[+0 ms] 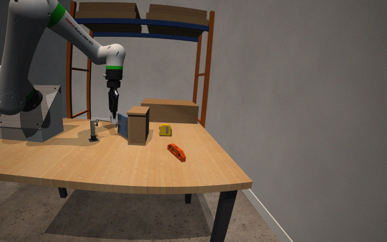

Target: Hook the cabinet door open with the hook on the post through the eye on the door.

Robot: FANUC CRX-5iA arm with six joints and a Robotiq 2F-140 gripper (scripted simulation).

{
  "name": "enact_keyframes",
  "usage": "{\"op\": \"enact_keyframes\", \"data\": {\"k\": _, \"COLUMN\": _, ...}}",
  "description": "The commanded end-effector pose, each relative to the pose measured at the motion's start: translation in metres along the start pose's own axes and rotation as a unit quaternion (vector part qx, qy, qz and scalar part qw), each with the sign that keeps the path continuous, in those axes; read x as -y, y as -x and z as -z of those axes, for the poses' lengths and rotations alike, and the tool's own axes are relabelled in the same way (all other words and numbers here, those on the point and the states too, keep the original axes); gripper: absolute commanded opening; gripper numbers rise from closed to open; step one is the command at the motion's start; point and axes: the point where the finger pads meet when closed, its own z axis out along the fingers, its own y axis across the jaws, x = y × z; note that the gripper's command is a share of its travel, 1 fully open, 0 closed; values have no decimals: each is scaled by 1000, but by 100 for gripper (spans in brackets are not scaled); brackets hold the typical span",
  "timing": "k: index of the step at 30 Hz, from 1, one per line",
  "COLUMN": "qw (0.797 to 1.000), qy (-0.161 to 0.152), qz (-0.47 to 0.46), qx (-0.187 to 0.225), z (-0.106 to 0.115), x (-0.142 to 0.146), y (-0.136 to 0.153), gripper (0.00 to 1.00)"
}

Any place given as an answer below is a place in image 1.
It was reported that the orange torpedo level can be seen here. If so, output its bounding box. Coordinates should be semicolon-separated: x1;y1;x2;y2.
167;144;186;162

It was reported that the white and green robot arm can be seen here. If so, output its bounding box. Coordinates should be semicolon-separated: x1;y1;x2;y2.
0;0;126;115

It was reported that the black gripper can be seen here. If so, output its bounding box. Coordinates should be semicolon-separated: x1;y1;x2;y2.
107;81;121;124

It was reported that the yellow tape measure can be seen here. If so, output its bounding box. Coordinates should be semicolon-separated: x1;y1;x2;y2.
159;124;172;136

